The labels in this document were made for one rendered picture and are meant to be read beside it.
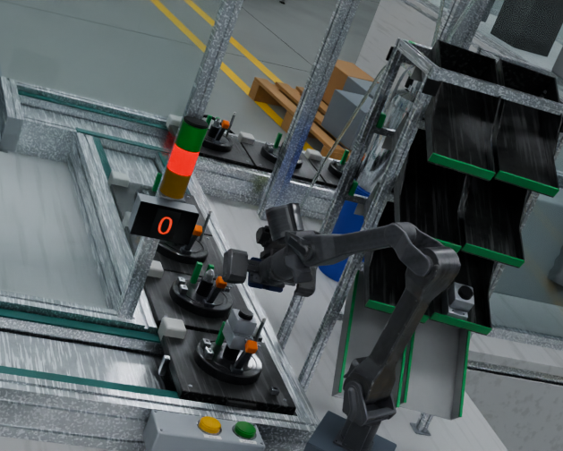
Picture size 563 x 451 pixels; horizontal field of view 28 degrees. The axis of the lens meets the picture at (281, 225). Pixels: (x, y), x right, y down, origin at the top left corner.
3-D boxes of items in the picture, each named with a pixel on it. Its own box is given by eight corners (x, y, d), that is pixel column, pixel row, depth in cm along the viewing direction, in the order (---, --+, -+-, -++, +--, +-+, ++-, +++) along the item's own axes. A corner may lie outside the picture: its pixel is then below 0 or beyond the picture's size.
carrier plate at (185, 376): (293, 415, 221) (296, 406, 220) (179, 399, 212) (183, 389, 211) (261, 350, 242) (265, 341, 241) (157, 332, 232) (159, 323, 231)
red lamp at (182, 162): (193, 178, 216) (201, 155, 214) (169, 173, 214) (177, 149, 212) (188, 167, 220) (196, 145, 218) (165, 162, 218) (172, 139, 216)
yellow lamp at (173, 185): (185, 200, 217) (193, 178, 216) (161, 195, 215) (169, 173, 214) (181, 190, 222) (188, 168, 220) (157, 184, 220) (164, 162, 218)
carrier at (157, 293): (260, 346, 243) (279, 296, 239) (155, 328, 233) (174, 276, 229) (234, 291, 263) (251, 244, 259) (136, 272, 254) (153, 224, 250)
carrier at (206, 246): (233, 290, 264) (251, 243, 259) (136, 271, 254) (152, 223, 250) (210, 242, 284) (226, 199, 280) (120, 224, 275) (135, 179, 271)
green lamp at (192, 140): (202, 155, 214) (210, 131, 212) (177, 148, 212) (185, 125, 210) (196, 144, 218) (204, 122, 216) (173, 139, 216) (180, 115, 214)
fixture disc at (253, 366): (267, 389, 223) (270, 381, 222) (201, 379, 217) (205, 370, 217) (249, 351, 235) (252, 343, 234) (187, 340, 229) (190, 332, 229)
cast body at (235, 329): (249, 352, 222) (260, 322, 220) (228, 348, 221) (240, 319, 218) (239, 329, 229) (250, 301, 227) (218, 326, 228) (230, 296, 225)
